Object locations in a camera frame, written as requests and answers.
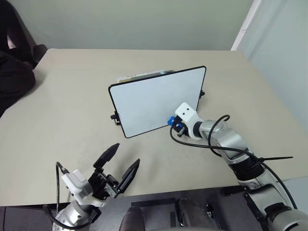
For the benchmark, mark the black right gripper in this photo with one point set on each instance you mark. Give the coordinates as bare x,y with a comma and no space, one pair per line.
180,127

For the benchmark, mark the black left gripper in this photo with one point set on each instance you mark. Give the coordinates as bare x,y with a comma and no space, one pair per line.
101,184

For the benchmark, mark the blue whiteboard eraser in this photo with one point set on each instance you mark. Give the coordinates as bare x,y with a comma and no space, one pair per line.
171,120

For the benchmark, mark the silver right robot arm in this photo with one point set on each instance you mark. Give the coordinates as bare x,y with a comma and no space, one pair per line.
231,142

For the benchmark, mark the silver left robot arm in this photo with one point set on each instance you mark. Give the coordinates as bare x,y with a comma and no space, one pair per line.
72,216

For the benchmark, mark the black-framed whiteboard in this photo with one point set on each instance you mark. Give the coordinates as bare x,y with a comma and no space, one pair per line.
154,103

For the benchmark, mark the black whiteboard stand clamp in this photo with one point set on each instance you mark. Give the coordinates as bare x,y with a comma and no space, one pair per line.
202,93
116,118

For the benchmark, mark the flat box behind whiteboard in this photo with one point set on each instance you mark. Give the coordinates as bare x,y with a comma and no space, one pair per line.
142,75

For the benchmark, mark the dark rounded shape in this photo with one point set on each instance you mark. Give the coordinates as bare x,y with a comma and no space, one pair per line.
133,220

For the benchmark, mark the person in dark clothing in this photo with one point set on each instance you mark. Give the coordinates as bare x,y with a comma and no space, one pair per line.
14,74

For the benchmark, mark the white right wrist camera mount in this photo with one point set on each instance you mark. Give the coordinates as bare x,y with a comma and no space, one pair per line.
186,114

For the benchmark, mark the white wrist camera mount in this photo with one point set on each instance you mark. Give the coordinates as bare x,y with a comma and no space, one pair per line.
186,114
77,183

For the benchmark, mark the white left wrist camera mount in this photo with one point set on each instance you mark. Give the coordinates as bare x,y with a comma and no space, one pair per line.
77,183

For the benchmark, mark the black frame under table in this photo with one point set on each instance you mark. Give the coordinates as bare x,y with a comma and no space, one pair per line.
154,209

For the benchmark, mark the white door frame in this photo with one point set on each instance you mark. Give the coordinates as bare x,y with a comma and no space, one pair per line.
244,26

